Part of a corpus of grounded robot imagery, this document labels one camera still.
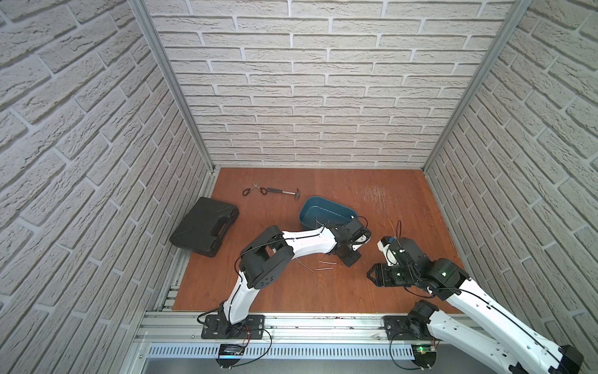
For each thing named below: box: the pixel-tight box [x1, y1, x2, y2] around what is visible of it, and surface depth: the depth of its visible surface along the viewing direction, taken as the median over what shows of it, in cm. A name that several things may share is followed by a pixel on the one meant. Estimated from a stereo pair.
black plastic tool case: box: [168, 196, 240, 258], surface depth 94 cm
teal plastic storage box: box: [299, 196, 358, 230], surface depth 102 cm
